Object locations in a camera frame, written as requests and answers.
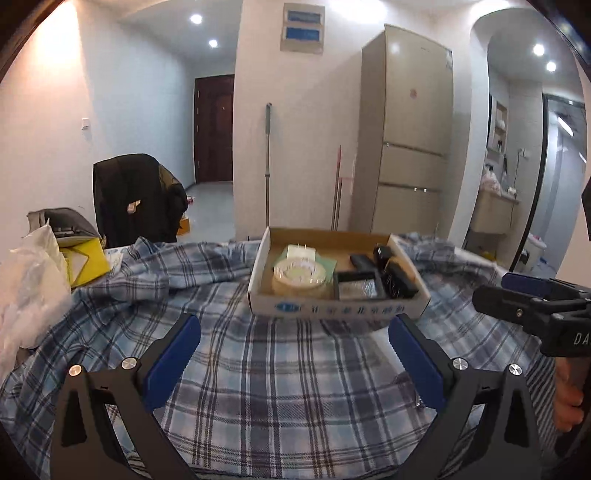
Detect black remote control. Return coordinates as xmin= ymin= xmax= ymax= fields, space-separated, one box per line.
xmin=374 ymin=244 xmax=419 ymax=300

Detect small black rectangular box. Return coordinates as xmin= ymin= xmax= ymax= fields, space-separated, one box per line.
xmin=349 ymin=254 xmax=377 ymax=271

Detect green paper disc sleeve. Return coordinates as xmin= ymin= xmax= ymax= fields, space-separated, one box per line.
xmin=273 ymin=257 xmax=337 ymax=285

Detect round bunny lid jar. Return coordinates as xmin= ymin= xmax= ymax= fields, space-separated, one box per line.
xmin=271 ymin=257 xmax=327 ymax=295

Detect white grey box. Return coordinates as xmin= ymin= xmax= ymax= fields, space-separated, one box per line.
xmin=284 ymin=244 xmax=317 ymax=262

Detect right hand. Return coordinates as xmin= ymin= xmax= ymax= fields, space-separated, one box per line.
xmin=554 ymin=358 xmax=584 ymax=433

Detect beige bathroom sink cabinet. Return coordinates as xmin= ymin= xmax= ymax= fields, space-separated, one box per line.
xmin=470 ymin=190 xmax=519 ymax=235

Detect white plastic bag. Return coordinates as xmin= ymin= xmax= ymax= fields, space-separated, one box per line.
xmin=1 ymin=225 xmax=72 ymax=377

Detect white cardboard tray box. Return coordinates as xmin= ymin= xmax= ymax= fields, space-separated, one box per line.
xmin=249 ymin=228 xmax=431 ymax=322

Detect blue plaid shirt cloth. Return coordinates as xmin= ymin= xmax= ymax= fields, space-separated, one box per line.
xmin=0 ymin=231 xmax=558 ymax=480

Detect yellow cardboard box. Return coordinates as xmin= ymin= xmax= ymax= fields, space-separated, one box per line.
xmin=60 ymin=238 xmax=111 ymax=288

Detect pink broom with dustpan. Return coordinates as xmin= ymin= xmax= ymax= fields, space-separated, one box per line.
xmin=331 ymin=145 xmax=353 ymax=231

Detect beige three-door refrigerator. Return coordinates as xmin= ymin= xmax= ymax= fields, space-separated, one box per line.
xmin=349 ymin=25 xmax=454 ymax=235

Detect orange box on floor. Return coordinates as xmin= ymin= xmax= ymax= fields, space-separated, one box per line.
xmin=177 ymin=216 xmax=191 ymax=236

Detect black jacket on chair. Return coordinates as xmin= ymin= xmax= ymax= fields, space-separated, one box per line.
xmin=92 ymin=153 xmax=188 ymax=248

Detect grey green mop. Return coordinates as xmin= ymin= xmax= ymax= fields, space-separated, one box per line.
xmin=264 ymin=103 xmax=273 ymax=227

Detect dark brown entrance door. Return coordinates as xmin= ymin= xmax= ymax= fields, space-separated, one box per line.
xmin=193 ymin=74 xmax=235 ymax=184

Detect wall electrical panel box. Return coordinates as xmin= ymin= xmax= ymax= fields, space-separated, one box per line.
xmin=280 ymin=3 xmax=325 ymax=55

